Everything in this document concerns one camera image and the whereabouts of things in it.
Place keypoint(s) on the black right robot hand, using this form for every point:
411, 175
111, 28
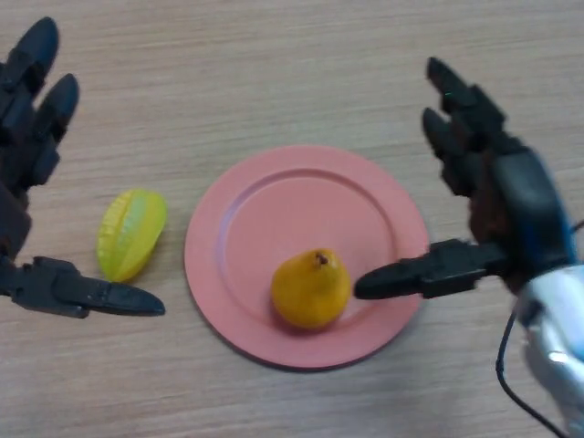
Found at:
520, 201

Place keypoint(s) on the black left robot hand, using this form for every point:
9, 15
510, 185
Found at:
27, 137

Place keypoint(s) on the yellow pear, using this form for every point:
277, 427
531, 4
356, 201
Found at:
310, 292

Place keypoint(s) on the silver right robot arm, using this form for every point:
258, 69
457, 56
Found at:
556, 328

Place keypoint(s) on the pink round plate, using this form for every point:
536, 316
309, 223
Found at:
292, 205

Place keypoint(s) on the yellow-green starfruit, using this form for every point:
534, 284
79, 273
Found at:
132, 232

